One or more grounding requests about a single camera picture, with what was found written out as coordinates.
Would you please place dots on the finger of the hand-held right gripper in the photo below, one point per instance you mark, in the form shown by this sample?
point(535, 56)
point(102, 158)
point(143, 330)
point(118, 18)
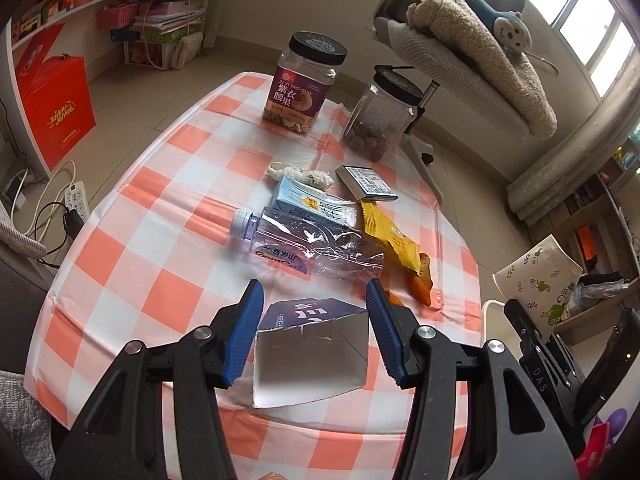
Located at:
point(525, 327)
point(620, 350)

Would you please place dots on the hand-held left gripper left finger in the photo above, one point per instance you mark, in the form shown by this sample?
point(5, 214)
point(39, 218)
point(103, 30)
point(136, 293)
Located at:
point(245, 330)

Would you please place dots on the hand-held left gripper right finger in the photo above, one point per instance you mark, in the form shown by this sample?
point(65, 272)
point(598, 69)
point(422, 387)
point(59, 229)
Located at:
point(385, 330)

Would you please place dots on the leaf print paper bag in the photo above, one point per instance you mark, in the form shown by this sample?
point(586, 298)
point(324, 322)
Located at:
point(535, 280)

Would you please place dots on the dark blue cardboard box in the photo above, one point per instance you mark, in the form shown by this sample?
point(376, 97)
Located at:
point(310, 360)

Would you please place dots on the light blue milk carton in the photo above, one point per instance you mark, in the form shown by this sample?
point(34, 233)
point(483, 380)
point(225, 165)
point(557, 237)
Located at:
point(300, 200)

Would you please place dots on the clear plastic bag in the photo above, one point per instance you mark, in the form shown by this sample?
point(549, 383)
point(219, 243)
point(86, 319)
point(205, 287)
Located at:
point(595, 297)

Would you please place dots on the orange wrapper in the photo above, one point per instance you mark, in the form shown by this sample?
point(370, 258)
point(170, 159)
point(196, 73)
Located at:
point(422, 285)

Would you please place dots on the yellow snack packet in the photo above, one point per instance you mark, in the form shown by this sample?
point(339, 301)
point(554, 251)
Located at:
point(390, 240)

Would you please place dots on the crushed clear plastic bottle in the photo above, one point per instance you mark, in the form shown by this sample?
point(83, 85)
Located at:
point(300, 250)

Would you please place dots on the wooden bookshelf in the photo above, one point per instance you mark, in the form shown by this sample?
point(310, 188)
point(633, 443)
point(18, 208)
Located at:
point(590, 210)

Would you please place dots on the orange white checkered tablecloth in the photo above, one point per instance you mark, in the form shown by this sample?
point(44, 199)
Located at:
point(165, 210)

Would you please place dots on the small dark flat box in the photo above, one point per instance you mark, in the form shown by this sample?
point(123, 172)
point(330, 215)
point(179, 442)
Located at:
point(367, 182)

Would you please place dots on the crumpled white tissue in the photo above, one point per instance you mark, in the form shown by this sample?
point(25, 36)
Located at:
point(300, 176)

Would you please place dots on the beige curtain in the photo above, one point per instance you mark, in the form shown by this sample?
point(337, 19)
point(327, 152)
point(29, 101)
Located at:
point(575, 155)

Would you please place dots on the black plug adapter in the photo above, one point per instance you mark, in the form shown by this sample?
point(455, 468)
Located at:
point(74, 222)

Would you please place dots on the white power strip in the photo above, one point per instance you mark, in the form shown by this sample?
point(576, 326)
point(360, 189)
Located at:
point(77, 200)

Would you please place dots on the clear jar with black lid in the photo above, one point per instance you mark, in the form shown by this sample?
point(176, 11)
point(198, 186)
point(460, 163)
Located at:
point(375, 115)

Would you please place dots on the purple label nut jar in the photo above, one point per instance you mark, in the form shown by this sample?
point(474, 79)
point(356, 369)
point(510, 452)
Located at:
point(295, 95)

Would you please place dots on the grey ribbed cushion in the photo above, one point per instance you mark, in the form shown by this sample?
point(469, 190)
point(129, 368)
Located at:
point(20, 240)

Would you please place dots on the grey quilt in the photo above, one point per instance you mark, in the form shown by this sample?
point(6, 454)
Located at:
point(20, 425)

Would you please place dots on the grey office chair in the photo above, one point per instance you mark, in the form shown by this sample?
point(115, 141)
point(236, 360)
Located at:
point(450, 70)

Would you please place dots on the beige fabric bag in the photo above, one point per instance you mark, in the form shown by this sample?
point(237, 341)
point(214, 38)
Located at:
point(186, 50)

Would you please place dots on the printed cardboard box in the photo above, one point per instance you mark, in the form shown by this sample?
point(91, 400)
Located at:
point(147, 54)

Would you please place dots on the red gift box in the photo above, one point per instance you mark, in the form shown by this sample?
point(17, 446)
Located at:
point(55, 105)

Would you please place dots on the blue monkey plush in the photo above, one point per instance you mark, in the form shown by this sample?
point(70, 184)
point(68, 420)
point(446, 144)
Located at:
point(512, 30)

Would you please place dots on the stack of papers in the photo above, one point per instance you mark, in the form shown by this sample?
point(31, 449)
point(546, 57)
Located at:
point(165, 22)

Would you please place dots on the window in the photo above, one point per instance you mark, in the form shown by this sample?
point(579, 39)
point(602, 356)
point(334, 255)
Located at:
point(590, 15)

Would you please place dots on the pink plastic basket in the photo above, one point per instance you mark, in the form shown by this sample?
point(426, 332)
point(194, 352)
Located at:
point(117, 15)

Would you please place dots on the row of small colourful boxes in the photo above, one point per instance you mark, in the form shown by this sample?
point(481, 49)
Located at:
point(45, 12)

